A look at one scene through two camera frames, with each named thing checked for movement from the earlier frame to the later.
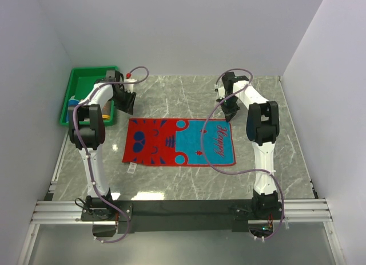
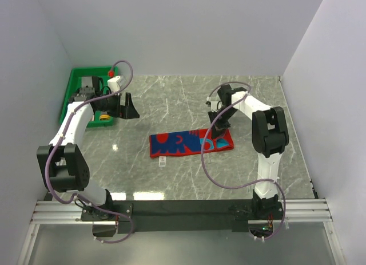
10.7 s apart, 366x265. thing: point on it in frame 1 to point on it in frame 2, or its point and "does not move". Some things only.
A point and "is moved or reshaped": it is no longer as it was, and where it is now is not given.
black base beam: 179,216 does not move
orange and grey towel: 106,110 does not move
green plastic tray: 83,79 does not move
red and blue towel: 176,142 is moved or reshaped
